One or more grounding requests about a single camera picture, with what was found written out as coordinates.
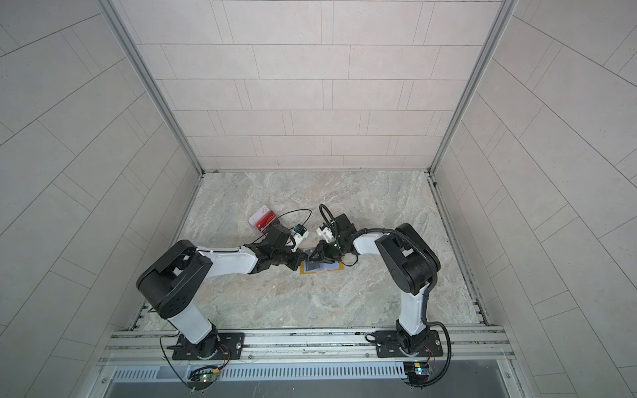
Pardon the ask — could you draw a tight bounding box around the yellow leather card holder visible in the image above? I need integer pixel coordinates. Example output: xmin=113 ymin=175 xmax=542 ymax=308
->
xmin=300 ymin=258 xmax=344 ymax=275

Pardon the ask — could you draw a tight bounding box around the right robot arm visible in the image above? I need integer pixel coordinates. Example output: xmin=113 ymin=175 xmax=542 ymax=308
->
xmin=309 ymin=214 xmax=443 ymax=357

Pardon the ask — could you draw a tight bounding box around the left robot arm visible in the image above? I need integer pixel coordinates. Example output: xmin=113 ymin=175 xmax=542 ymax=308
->
xmin=136 ymin=222 xmax=309 ymax=359

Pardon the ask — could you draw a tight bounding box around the clear plastic card box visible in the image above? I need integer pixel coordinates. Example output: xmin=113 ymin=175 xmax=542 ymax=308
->
xmin=247 ymin=205 xmax=280 ymax=234

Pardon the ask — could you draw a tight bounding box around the right green circuit board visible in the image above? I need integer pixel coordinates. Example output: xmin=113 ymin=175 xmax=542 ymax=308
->
xmin=403 ymin=363 xmax=432 ymax=387

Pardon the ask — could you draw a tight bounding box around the green circuit board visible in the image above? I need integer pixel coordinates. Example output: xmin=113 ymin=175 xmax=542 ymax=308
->
xmin=403 ymin=363 xmax=432 ymax=387
xmin=187 ymin=366 xmax=221 ymax=391

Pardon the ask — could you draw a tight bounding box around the left green circuit board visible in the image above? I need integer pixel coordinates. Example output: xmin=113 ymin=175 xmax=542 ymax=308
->
xmin=187 ymin=366 xmax=221 ymax=391

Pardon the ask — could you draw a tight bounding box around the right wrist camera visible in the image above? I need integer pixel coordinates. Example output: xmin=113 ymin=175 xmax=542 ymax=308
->
xmin=316 ymin=223 xmax=336 ymax=243

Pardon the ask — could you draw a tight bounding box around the left camera black cable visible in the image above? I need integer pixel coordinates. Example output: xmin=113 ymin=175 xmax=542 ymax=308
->
xmin=248 ymin=207 xmax=314 ymax=245

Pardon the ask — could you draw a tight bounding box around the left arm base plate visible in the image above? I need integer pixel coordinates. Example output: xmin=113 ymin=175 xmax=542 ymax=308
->
xmin=168 ymin=332 xmax=246 ymax=361

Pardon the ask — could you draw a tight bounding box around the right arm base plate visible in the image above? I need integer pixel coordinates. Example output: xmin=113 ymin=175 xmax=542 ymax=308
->
xmin=366 ymin=329 xmax=444 ymax=358

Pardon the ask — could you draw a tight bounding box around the aluminium mounting rail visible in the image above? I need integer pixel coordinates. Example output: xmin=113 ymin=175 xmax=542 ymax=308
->
xmin=98 ymin=324 xmax=515 ymax=366

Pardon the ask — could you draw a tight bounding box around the right black corrugated cable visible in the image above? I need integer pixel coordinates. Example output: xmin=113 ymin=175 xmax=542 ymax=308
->
xmin=318 ymin=203 xmax=453 ymax=387

